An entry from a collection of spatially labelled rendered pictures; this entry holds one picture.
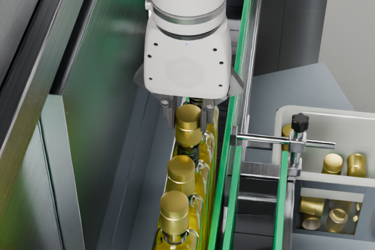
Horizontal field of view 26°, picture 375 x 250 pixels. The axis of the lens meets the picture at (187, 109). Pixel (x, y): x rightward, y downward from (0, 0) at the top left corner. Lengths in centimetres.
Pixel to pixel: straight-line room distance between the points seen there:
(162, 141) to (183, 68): 90
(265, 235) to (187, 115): 34
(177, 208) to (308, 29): 134
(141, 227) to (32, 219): 76
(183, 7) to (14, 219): 28
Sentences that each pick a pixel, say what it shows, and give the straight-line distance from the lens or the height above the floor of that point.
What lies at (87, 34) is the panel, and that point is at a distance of 96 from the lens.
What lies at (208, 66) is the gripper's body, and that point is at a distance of 93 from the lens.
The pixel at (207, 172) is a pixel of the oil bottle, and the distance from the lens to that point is 111.
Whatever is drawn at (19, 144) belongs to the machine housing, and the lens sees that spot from 77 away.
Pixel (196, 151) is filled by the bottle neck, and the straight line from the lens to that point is 106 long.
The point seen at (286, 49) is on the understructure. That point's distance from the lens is 229.
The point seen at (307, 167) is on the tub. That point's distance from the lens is 154.
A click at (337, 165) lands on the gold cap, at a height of 98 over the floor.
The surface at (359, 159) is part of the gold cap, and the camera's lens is 152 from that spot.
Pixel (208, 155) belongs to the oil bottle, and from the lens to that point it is 113.
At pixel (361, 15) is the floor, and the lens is 344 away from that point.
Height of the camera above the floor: 209
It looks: 45 degrees down
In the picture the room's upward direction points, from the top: straight up
